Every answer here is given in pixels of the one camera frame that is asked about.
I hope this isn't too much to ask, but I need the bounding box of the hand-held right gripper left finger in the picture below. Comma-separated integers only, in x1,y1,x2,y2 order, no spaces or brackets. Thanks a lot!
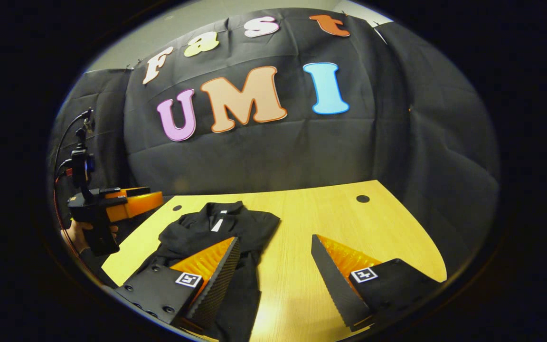
114,237,241,333

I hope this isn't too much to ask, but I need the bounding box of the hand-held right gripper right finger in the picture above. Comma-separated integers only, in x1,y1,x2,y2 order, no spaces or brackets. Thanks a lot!
311,234,443,332

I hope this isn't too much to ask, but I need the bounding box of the black shirt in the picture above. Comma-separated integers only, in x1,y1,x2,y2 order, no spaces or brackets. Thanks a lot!
131,200,281,342

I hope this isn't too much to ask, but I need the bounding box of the black cable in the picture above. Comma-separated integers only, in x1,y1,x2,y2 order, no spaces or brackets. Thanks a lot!
51,110,89,247

